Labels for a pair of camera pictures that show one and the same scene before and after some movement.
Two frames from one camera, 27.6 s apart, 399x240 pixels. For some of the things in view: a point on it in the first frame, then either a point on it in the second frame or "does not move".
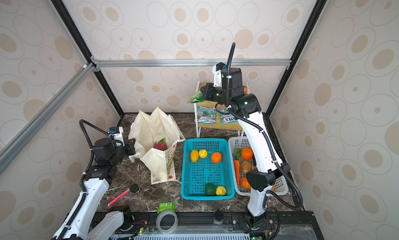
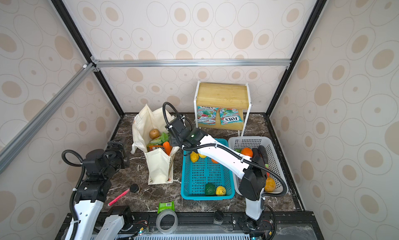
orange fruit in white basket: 246,154 does not move
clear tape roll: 159,216 does not move
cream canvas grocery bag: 146,128 does not move
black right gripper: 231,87 -> 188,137
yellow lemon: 194,155 does not move
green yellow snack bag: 197,97 -> 159,141
